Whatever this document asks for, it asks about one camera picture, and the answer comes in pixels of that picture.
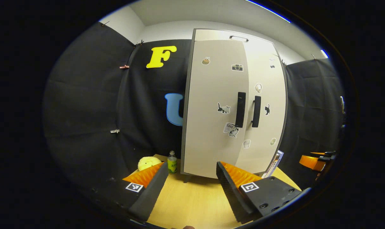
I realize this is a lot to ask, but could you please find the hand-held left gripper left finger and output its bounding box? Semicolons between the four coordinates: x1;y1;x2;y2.
94;162;169;223

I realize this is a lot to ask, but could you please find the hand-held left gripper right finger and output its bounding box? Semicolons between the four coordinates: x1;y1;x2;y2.
216;161;303;224

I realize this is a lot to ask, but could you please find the white shoe cabinet door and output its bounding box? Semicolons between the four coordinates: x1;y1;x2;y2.
183;40;249;178
235;41;287;175

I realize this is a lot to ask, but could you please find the white and grey shoe cabinet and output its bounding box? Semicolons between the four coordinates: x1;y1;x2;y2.
180;29;288;184

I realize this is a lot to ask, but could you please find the white cabinet drawer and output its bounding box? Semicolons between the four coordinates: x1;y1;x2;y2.
195;29;276;45

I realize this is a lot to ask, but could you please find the yellow plush toy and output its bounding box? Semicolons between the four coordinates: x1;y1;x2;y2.
138;156;162;171

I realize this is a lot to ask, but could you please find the white booklet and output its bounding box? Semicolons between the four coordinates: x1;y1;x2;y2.
262;150;284;178

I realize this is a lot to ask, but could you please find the green bottle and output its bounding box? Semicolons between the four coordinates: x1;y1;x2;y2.
167;151;178;174

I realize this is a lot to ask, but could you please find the black door handle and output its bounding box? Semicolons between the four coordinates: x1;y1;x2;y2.
235;92;246;128
252;95;262;128

